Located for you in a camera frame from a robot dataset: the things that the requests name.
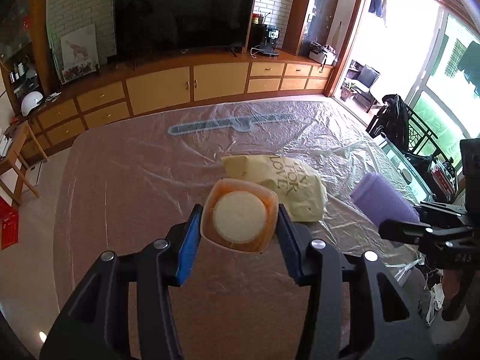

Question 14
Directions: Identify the yellow paper bag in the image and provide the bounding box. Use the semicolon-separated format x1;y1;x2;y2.
221;154;327;223

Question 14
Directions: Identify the orange plastic cup with lid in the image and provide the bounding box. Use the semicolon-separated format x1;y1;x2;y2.
200;178;279;254

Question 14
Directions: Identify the purple roll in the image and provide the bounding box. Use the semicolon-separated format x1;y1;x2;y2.
350;172;420;228

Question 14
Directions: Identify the glass side table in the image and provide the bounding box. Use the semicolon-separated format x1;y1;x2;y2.
374;136;457;204

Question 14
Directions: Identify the dark wooden chair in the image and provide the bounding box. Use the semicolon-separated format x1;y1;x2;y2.
366;94;456;176

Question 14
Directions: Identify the long wooden tv cabinet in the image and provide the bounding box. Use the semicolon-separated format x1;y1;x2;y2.
21;51;333;162

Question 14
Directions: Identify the white scale on floor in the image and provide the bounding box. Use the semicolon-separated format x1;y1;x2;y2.
25;161;45;189

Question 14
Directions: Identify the red paper bag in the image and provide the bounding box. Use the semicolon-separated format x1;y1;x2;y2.
0;198;20;250

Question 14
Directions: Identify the grey printer on cabinet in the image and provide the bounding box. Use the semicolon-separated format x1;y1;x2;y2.
308;41;338;66

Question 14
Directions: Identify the small wooden side table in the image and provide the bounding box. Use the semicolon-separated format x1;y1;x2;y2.
1;121;48;207

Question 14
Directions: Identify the black coffee machine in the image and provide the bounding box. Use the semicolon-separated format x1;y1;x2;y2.
248;24;280;58

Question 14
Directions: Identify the red flower picture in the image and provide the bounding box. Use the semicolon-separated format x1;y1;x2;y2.
62;59;96;83

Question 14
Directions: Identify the white helmet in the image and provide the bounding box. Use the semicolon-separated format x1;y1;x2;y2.
21;91;44;116

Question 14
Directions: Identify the giraffe painting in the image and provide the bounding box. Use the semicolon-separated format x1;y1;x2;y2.
60;24;98;69

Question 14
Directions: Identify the large black television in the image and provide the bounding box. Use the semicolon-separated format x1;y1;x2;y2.
113;0;254;60

